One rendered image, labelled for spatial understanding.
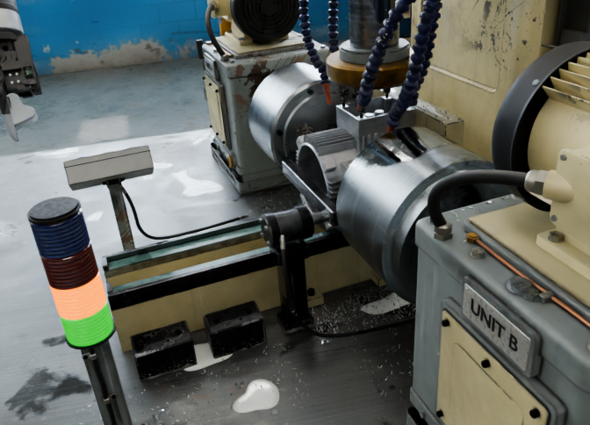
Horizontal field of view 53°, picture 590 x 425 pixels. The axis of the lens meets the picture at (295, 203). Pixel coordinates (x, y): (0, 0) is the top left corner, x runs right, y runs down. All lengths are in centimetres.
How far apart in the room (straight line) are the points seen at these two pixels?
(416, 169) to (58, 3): 607
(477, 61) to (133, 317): 79
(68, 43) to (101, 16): 45
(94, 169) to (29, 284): 33
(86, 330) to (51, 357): 41
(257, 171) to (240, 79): 26
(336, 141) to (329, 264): 25
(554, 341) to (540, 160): 18
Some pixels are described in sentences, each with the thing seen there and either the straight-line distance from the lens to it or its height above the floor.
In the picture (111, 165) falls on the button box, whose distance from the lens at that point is 125.
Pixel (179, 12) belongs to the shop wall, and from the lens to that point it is 668.
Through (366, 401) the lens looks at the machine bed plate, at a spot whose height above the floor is 80.
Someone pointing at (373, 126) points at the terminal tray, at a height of 113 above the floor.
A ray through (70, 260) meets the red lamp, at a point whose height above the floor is 116.
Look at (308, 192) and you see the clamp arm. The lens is 111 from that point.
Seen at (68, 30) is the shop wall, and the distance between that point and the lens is 679.
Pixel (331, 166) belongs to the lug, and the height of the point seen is 108.
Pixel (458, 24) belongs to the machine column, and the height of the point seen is 127.
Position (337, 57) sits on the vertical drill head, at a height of 124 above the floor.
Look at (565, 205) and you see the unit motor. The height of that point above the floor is 127.
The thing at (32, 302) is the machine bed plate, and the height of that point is 80.
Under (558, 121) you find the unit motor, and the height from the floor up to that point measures 131.
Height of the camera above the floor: 152
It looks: 28 degrees down
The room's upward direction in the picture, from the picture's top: 5 degrees counter-clockwise
